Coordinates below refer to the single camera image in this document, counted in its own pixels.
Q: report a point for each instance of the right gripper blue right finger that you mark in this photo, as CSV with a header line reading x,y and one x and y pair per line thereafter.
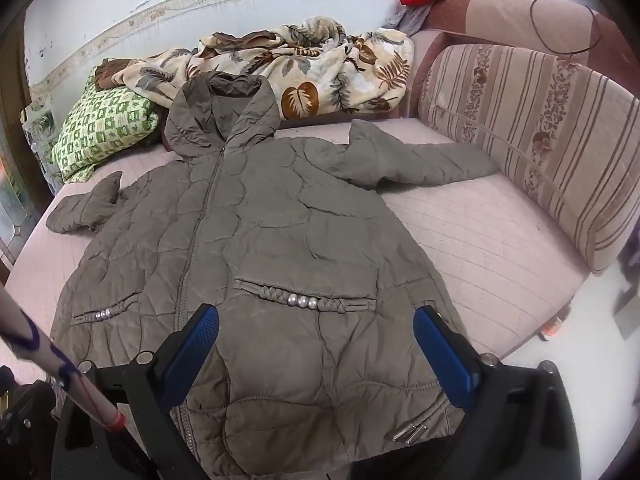
x,y
475,451

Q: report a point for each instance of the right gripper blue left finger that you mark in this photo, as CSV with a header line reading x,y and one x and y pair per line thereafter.
x,y
156,382

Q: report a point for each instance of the grey quilted hooded jacket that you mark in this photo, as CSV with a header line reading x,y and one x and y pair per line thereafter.
x,y
315,280

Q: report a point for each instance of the orange small floor object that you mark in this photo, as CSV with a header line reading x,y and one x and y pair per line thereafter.
x,y
553,326

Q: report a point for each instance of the white pole with red tip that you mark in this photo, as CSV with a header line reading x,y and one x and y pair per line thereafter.
x,y
28,342

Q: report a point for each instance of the stained glass wooden door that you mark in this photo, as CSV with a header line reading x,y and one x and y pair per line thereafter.
x,y
25,194

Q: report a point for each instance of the striped floral back cushion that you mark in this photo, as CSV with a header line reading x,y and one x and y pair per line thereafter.
x,y
564,134

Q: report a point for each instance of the green checked pillow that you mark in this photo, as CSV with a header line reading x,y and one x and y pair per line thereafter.
x,y
101,124

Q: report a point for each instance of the floral pillow by window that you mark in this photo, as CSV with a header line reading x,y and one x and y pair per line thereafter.
x,y
41,134

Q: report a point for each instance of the leaf print blanket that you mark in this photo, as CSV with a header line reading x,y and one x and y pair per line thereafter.
x,y
315,68

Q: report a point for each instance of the pink brown headboard cushion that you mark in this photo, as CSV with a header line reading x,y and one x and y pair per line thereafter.
x,y
560,27

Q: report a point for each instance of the grey cloth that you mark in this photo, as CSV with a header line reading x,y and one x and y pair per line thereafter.
x,y
408,19

